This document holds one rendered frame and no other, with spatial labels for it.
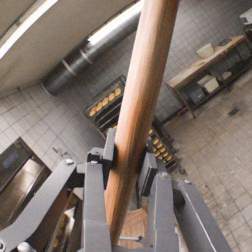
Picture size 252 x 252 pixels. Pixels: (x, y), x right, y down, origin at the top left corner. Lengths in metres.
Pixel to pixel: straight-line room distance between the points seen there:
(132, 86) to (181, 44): 5.19
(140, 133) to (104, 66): 5.04
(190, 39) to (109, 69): 2.19
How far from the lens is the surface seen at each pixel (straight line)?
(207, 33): 5.61
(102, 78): 5.23
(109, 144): 0.18
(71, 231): 1.98
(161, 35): 0.17
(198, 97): 4.87
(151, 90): 0.17
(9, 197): 1.70
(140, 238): 1.65
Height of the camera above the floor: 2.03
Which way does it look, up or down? 15 degrees down
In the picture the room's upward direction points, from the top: 39 degrees counter-clockwise
